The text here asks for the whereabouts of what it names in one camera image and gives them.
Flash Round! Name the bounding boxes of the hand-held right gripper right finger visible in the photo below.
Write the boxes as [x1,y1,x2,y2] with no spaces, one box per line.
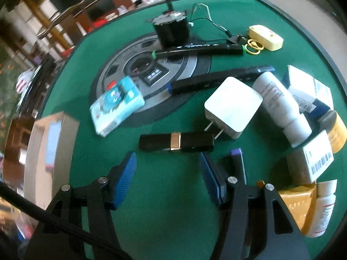
[199,152,311,260]

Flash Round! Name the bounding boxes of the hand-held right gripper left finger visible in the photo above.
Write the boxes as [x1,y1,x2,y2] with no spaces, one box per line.
[24,152,137,260]

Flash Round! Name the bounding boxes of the black and gold lipstick tube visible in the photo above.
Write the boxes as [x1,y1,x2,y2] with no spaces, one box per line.
[139,132,214,152]

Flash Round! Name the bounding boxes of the white charger plug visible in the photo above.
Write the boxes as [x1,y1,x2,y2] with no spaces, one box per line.
[204,76,263,140]

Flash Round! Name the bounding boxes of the brown cardboard box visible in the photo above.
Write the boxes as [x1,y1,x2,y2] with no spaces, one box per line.
[24,111,80,210]

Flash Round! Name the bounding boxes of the black marker with blue caps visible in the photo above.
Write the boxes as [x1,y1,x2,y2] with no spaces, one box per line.
[167,65,276,95]

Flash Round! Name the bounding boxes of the white plastic bottle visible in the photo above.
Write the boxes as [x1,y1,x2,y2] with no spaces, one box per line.
[252,72,312,148]

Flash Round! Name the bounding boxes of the black pen with green ends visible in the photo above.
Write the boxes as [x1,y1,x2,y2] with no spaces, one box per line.
[151,43,247,59]

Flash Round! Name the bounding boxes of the light blue tissue packet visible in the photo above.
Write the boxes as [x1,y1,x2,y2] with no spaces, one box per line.
[90,76,145,137]

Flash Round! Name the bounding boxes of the yellow cardboard box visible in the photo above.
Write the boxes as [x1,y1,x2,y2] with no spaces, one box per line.
[256,180,318,236]

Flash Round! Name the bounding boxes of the white box with barcode label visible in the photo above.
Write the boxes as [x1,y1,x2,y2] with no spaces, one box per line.
[287,130,334,185]

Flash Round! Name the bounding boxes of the round grey table panel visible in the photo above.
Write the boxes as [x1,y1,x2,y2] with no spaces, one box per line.
[89,32,212,128]

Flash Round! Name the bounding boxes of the white pill bottle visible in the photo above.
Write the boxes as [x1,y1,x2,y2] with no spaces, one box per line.
[305,179,338,238]

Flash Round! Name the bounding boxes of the black bench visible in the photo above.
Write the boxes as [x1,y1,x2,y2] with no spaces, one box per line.
[22,57,63,114]

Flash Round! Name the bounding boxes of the white and blue box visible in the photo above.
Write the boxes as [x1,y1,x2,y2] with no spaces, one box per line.
[282,65,334,118]

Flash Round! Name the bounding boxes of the yellow jar with dark lid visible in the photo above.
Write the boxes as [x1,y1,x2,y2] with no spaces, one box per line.
[317,110,347,154]

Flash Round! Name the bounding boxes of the small yellow scissors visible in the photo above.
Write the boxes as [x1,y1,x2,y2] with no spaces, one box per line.
[245,39,265,55]

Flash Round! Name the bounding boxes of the white and red bag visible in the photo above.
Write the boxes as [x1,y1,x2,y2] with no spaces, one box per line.
[16,69,36,93]

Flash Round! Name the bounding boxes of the pale yellow case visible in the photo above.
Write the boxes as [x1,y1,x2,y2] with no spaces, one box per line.
[249,25,284,51]

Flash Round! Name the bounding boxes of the black electric motor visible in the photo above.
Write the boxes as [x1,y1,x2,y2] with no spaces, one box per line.
[146,0,193,47]

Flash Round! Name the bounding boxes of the black cable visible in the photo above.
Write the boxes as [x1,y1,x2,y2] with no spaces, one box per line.
[0,181,133,260]

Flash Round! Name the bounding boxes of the black wire connector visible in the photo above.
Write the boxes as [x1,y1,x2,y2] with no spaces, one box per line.
[226,34,248,45]

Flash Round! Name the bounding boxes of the thin motor wires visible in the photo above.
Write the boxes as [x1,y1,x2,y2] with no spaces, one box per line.
[190,4,234,40]

